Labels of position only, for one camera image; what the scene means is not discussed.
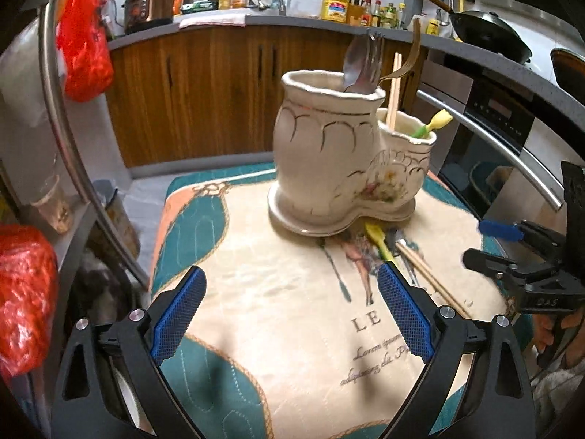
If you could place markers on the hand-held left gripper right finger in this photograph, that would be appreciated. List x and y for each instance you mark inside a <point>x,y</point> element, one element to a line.
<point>404,311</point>

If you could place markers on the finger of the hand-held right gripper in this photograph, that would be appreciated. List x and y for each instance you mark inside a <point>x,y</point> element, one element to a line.
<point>484,260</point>
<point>500,230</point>

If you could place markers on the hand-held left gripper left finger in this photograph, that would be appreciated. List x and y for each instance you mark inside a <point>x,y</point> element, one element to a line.
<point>178,315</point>

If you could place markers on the wooden chopstick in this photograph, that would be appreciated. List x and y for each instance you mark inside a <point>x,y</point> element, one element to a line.
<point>434,286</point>
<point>422,263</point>
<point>397,91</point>
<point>391,91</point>

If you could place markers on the dark steel fork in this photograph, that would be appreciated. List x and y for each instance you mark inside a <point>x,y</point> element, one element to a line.
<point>394,241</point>

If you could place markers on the yellow green plastic stick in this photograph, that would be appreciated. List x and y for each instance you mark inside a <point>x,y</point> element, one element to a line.
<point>438,121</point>
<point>375,236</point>

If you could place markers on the floral ceramic cutlery holder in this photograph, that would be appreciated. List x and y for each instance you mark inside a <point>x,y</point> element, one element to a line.
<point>320,146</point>

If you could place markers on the gold curved metal spoon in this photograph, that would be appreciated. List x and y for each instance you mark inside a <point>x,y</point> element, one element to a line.
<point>412,50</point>

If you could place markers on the steel spoon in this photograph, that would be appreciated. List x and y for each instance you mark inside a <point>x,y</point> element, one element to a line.
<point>354,66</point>

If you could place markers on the person's right forearm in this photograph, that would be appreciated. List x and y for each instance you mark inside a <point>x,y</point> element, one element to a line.
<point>562,388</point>

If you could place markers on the person's right hand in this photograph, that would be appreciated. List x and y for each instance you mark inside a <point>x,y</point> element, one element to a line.
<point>545,334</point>

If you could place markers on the built-in steel oven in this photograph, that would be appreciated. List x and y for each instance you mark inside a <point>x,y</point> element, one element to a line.
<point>498,137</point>

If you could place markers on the printed teal beige table mat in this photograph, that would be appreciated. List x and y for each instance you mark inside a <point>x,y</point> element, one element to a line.
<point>283,292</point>

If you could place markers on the crumpled red plastic bag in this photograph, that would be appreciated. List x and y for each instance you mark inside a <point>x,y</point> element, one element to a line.
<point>25,297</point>

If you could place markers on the clear plastic cup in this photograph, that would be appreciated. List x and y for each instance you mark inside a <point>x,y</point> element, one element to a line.
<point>52,206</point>

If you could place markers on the dark frying pan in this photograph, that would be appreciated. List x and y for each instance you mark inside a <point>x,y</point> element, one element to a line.
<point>571,73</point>

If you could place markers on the wooden kitchen cabinet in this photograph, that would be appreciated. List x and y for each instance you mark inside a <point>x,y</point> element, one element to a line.
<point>205,96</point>

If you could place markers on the row of condiment bottles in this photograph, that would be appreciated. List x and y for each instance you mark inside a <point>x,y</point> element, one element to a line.
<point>388,14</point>

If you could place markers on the knife block with scissors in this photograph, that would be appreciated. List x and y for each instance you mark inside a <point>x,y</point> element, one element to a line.
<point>359,9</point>

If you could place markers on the yellow cooking oil bottle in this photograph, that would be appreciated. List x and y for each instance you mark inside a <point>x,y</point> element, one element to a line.
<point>335,9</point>

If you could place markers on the hanging red plastic bag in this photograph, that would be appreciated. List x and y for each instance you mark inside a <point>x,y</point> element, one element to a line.
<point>84,45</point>

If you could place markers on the chrome metal shelf rack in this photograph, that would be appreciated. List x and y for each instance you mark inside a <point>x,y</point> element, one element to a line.
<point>49,55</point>

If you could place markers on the white dish cloth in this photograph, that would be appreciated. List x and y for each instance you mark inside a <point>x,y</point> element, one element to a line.
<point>212,19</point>

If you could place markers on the green soap tray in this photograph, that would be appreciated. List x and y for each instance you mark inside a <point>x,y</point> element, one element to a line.
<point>199,7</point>

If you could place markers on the copper black rice cooker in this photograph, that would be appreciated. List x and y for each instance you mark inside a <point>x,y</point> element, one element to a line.
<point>151,7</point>

